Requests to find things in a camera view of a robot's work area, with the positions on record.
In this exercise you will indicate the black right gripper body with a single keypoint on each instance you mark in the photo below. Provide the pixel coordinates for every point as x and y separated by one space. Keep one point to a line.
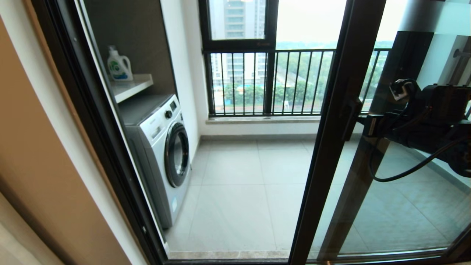
441 110

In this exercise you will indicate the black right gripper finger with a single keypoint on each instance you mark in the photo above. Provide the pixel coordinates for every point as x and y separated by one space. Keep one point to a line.
375 119
375 131

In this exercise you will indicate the dark-framed glass sliding door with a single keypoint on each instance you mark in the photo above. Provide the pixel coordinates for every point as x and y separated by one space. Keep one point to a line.
342 55

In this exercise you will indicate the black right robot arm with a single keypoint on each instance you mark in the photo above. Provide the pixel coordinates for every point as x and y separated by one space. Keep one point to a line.
465 165

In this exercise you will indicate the black metal balcony railing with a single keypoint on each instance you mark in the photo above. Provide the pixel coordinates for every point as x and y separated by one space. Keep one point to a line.
294 50

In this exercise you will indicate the stone window sill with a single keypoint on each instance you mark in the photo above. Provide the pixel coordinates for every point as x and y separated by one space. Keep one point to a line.
257 120

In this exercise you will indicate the white front-load washing machine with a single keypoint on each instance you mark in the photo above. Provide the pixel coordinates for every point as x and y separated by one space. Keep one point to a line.
158 154

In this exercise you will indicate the white cabinet shelf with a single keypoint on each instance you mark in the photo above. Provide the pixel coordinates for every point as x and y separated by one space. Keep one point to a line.
132 86

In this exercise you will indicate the white detergent bottle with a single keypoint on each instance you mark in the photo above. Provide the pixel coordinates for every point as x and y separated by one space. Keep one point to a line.
119 68

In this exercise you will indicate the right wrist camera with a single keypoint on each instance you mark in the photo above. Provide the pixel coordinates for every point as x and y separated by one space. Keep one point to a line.
399 90

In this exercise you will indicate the dark casement window frame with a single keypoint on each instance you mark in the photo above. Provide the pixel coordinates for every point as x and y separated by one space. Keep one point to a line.
239 45

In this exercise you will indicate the dark outer door frame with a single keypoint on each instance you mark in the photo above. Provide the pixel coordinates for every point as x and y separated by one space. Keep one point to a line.
97 110

